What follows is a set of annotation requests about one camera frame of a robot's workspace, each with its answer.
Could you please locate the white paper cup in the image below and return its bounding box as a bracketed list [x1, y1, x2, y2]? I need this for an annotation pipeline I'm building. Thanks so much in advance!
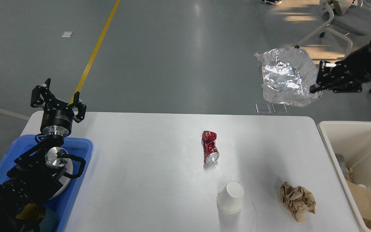
[217, 181, 245, 214]

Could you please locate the floor outlet plate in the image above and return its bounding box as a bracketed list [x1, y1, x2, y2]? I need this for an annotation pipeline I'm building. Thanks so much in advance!
[272, 104, 288, 114]
[255, 103, 271, 114]

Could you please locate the aluminium foil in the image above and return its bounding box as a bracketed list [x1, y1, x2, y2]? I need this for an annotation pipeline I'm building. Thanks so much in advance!
[254, 48, 323, 107]

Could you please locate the brown paper bag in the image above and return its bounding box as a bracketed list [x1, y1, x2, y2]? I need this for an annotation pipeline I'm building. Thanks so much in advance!
[346, 180, 371, 229]

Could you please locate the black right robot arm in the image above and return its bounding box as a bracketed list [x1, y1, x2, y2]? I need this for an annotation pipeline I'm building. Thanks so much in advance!
[309, 40, 371, 93]

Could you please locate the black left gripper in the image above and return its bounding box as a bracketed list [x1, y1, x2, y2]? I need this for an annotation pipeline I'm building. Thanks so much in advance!
[31, 78, 87, 138]

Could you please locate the blue plastic tray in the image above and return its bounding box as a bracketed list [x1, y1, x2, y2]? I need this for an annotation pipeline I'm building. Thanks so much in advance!
[0, 135, 93, 232]

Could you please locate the crushed red soda can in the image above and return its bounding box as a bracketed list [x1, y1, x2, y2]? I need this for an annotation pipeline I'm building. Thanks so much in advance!
[202, 130, 220, 165]

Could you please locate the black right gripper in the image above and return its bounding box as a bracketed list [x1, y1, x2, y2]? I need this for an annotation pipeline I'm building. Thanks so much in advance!
[309, 41, 371, 93]

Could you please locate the white plastic bin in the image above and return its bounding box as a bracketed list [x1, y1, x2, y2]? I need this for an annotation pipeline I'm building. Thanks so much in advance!
[318, 121, 371, 232]

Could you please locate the grey office chair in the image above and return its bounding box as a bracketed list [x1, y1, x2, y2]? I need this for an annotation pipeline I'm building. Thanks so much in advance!
[294, 0, 371, 61]

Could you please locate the dark teal mug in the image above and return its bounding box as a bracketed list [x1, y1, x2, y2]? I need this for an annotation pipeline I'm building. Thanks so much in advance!
[15, 204, 59, 232]

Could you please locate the crumpled brown paper ball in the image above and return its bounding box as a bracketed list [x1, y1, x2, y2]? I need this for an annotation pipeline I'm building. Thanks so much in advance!
[279, 182, 316, 223]

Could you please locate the pink plate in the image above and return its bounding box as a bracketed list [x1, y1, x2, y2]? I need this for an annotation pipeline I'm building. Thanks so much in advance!
[45, 147, 73, 199]

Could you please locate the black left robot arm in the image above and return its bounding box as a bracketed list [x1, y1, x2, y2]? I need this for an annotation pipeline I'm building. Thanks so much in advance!
[0, 78, 86, 232]

